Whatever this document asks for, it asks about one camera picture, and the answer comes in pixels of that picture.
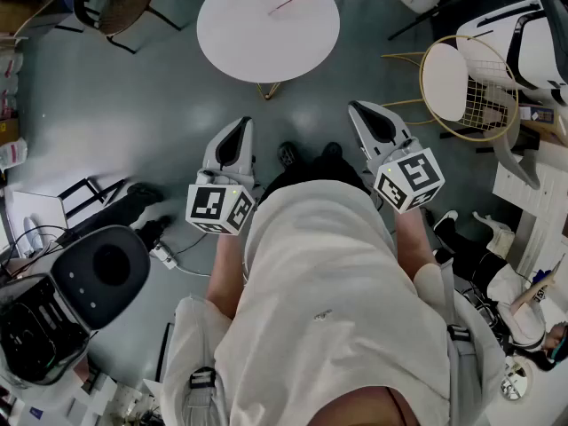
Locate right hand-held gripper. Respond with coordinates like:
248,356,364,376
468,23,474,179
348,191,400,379
348,100,446,216

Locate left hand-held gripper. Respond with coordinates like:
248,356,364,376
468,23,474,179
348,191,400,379
185,116,259,237

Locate red star wand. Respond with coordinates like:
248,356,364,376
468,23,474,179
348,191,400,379
267,0,317,16

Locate person's right forearm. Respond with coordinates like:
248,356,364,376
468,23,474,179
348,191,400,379
392,206,438,280

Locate person's left forearm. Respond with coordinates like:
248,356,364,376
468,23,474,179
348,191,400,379
206,232,250,320

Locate person's left black shoe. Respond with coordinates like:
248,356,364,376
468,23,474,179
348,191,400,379
277,141,297,167

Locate person's black trousers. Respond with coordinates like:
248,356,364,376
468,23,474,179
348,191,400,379
256,154,372,204

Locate white round table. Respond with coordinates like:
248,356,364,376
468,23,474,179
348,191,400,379
196,0,342,101

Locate white power strip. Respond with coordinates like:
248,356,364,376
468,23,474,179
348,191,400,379
149,241,178,269

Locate light grey plastic chair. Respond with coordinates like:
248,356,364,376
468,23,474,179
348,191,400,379
483,117,542,190

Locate white and black machine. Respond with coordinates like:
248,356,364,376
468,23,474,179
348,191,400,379
456,0,568,106

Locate white tote bag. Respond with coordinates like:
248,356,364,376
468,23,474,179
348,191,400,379
472,210,516,253

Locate flat labelled cardboard box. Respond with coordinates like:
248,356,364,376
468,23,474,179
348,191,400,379
518,103,568,146

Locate person's white shirt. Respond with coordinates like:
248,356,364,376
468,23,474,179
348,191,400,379
162,179,507,426

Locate brown wicker chair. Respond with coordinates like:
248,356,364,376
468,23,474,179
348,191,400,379
73,0,183,56

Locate white drawer cabinet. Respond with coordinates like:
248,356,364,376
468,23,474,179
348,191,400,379
492,144,568,274

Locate white desk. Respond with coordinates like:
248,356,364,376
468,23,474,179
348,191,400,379
4,191,68,256

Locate white jug with red label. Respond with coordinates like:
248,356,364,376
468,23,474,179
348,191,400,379
0,138,28,168

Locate wooden board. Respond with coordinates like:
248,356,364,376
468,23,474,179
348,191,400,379
509,262,563,317

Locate group of clear water jugs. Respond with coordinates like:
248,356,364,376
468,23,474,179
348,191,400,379
0,51,23,119

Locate brown wooden desk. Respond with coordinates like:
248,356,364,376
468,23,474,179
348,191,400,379
0,0,83,39

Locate round silver mirror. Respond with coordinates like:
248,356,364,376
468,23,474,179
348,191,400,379
500,355,532,401

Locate gold wire chair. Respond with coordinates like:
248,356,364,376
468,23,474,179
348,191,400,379
380,35,520,144

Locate white cable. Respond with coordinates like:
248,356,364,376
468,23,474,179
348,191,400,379
175,232,215,279

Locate person's right grey strap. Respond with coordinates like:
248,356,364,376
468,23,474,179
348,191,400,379
446,259,485,426

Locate person's grey strap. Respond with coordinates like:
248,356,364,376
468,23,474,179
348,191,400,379
185,366,223,426
446,259,485,426

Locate person's left grey strap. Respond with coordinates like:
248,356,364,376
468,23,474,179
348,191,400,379
185,366,223,426

